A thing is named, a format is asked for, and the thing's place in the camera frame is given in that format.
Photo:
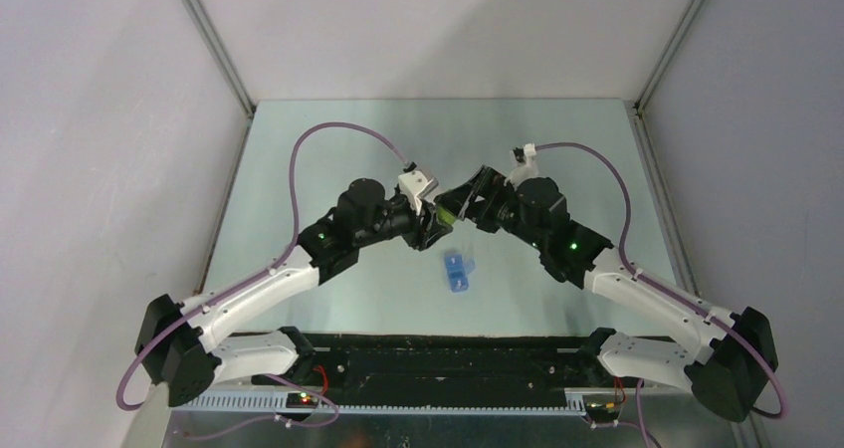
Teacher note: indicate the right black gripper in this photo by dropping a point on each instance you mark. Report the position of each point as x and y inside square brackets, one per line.
[490, 185]

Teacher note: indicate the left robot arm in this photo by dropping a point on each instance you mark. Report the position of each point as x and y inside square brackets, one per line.
[191, 345]

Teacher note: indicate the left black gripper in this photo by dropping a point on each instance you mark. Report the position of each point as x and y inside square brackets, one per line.
[417, 233]

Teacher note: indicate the blue pill organizer box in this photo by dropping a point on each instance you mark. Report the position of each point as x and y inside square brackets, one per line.
[458, 267]

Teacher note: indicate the green pill bottle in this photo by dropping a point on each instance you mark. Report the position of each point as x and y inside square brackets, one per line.
[447, 212]

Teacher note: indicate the right aluminium frame post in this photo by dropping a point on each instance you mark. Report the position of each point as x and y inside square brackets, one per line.
[676, 40]

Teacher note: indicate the left aluminium frame post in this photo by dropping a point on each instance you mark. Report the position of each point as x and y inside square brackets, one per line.
[203, 22]

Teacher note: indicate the left control board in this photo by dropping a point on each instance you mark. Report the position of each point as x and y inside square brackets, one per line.
[302, 400]

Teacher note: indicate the aluminium frame post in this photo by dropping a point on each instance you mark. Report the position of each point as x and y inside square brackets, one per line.
[203, 22]
[676, 40]

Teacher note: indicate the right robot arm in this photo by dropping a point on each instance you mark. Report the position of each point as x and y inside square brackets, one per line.
[721, 357]

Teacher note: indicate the right control board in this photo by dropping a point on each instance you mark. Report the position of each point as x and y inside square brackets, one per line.
[601, 408]

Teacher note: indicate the control board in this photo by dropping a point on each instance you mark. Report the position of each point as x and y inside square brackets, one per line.
[601, 408]
[302, 400]

